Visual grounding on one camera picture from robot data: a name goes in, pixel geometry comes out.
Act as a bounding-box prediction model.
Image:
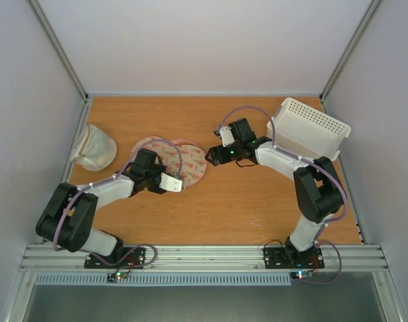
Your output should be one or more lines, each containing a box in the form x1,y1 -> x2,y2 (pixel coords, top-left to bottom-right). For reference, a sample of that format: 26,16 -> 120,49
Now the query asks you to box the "white perforated plastic basket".
267,97 -> 351,161

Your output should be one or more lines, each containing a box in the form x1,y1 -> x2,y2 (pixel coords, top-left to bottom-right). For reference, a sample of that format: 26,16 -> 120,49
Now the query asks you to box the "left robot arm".
36,148 -> 166,267

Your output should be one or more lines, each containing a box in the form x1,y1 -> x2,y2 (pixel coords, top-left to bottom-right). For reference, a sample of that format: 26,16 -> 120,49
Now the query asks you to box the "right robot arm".
205,118 -> 347,267

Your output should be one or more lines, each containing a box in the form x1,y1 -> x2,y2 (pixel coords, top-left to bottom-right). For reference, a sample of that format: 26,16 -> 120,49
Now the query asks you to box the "white round mesh bag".
70,124 -> 117,172

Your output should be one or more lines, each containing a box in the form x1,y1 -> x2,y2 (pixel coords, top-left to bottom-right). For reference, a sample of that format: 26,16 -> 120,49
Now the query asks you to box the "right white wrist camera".
218,125 -> 235,148

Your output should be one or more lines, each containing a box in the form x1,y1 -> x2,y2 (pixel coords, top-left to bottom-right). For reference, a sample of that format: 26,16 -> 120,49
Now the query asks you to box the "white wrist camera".
218,125 -> 235,148
159,173 -> 183,193

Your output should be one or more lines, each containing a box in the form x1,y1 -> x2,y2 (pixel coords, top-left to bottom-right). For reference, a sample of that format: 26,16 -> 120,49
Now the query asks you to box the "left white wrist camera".
159,173 -> 183,193

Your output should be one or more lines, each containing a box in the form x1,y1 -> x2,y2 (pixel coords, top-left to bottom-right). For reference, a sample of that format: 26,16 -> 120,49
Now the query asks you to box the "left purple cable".
52,141 -> 158,269

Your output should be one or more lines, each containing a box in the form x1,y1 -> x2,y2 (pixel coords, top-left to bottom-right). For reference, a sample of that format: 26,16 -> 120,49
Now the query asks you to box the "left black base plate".
84,247 -> 146,269

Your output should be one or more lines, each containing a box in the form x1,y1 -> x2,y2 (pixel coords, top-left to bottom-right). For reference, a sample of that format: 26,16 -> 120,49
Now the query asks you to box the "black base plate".
84,247 -> 146,269
262,246 -> 325,269

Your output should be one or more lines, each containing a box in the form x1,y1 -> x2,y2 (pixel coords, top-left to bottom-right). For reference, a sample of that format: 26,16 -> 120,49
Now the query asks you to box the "grey slotted cable duct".
35,272 -> 291,287

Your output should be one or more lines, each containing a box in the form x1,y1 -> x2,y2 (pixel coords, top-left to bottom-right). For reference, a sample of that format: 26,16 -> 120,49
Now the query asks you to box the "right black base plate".
262,246 -> 325,269

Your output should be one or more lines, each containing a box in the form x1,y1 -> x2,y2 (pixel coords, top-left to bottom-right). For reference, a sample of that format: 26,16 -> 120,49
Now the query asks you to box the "aluminium front rail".
19,244 -> 389,272

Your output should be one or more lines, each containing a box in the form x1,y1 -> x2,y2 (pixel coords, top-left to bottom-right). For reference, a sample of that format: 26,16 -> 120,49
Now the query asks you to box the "right aluminium frame post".
319,0 -> 383,105

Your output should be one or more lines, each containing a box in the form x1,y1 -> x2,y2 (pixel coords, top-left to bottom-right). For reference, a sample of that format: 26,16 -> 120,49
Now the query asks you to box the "aluminium frame post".
26,0 -> 89,102
319,0 -> 383,105

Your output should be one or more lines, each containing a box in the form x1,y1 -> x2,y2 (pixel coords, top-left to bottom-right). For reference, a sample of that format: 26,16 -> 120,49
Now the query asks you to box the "left aluminium frame post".
26,0 -> 89,102

